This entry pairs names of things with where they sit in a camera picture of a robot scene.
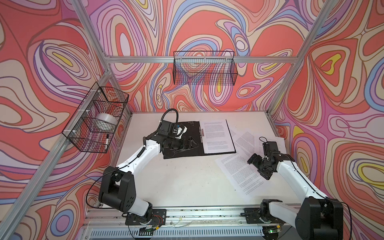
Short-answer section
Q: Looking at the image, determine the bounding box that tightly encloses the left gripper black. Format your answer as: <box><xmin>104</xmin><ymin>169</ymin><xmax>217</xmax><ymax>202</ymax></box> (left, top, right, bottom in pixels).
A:
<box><xmin>167</xmin><ymin>137</ymin><xmax>199</xmax><ymax>154</ymax></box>

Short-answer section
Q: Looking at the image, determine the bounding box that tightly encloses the orange black folder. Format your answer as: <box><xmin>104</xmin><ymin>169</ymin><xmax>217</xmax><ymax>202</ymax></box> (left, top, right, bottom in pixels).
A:
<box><xmin>163</xmin><ymin>120</ymin><xmax>236</xmax><ymax>159</ymax></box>

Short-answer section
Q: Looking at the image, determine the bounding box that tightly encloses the printed paper sheet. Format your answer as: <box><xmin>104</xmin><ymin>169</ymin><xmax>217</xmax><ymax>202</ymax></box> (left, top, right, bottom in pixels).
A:
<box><xmin>233</xmin><ymin>130</ymin><xmax>287</xmax><ymax>157</ymax></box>
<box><xmin>200</xmin><ymin>120</ymin><xmax>236</xmax><ymax>155</ymax></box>
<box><xmin>215</xmin><ymin>152</ymin><xmax>265</xmax><ymax>199</ymax></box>

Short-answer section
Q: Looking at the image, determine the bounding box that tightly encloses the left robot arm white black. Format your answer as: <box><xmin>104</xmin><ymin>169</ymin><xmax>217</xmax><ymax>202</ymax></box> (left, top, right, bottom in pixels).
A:
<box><xmin>99</xmin><ymin>133</ymin><xmax>199</xmax><ymax>222</ymax></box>

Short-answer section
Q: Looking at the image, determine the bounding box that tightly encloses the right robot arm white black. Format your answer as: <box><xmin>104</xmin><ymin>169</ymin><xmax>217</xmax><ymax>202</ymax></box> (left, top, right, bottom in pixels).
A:
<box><xmin>243</xmin><ymin>142</ymin><xmax>344</xmax><ymax>240</ymax></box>

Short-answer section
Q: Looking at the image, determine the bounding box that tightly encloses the marker pen in basket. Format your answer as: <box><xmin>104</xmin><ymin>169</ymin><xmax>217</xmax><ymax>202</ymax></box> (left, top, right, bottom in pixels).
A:
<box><xmin>105</xmin><ymin>134</ymin><xmax>109</xmax><ymax>149</ymax></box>

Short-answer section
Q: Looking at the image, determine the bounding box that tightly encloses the white tape roll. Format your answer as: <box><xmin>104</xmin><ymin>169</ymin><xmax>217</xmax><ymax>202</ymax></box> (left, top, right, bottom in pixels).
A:
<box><xmin>95</xmin><ymin>113</ymin><xmax>118</xmax><ymax>133</ymax></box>

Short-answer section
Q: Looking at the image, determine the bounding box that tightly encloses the white vented panel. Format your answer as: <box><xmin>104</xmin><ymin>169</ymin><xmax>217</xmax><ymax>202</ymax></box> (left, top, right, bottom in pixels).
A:
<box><xmin>87</xmin><ymin>227</ymin><xmax>265</xmax><ymax>240</ymax></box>

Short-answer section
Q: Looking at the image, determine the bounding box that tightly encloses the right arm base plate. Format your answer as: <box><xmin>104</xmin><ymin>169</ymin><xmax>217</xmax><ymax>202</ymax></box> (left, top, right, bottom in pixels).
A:
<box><xmin>240</xmin><ymin>208</ymin><xmax>285</xmax><ymax>225</ymax></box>

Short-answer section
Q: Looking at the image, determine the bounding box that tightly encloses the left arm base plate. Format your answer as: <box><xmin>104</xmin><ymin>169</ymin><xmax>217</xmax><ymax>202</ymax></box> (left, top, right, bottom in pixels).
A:
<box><xmin>125</xmin><ymin>209</ymin><xmax>167</xmax><ymax>227</ymax></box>

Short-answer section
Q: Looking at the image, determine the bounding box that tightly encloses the black wire basket left wall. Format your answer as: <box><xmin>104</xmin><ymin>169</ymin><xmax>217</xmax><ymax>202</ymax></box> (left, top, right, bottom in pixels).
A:
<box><xmin>62</xmin><ymin>83</ymin><xmax>129</xmax><ymax>154</ymax></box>

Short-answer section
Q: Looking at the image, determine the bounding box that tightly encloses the black wire basket wall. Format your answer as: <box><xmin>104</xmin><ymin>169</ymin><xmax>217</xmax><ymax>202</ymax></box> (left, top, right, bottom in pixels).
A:
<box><xmin>62</xmin><ymin>83</ymin><xmax>129</xmax><ymax>154</ymax></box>
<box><xmin>173</xmin><ymin>50</ymin><xmax>238</xmax><ymax>86</ymax></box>

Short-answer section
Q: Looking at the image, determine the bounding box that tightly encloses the black wire basket back wall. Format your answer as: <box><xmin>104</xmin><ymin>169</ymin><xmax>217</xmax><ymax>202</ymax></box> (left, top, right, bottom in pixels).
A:
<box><xmin>173</xmin><ymin>50</ymin><xmax>238</xmax><ymax>86</ymax></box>

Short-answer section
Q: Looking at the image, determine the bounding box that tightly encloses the aluminium frame back bar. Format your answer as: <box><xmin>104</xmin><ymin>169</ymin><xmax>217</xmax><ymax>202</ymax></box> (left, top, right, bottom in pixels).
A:
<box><xmin>104</xmin><ymin>56</ymin><xmax>299</xmax><ymax>64</ymax></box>

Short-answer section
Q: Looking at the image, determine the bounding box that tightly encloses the aluminium front rail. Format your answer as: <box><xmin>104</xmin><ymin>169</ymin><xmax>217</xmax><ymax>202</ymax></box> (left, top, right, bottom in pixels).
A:
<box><xmin>82</xmin><ymin>205</ymin><xmax>329</xmax><ymax>229</ymax></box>

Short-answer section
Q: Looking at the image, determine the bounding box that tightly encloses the aluminium frame left post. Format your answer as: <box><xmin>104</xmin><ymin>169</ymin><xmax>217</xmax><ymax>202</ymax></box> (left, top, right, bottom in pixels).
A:
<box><xmin>70</xmin><ymin>0</ymin><xmax>133</xmax><ymax>115</ymax></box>

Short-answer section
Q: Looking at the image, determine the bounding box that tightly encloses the aluminium frame post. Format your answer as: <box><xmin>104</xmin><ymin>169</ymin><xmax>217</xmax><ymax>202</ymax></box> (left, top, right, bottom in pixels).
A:
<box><xmin>266</xmin><ymin>0</ymin><xmax>338</xmax><ymax>118</ymax></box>
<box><xmin>70</xmin><ymin>0</ymin><xmax>133</xmax><ymax>115</ymax></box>

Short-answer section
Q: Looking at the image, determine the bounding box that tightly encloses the aluminium frame right post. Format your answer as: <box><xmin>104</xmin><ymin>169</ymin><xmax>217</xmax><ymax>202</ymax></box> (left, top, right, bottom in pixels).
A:
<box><xmin>266</xmin><ymin>0</ymin><xmax>338</xmax><ymax>118</ymax></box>

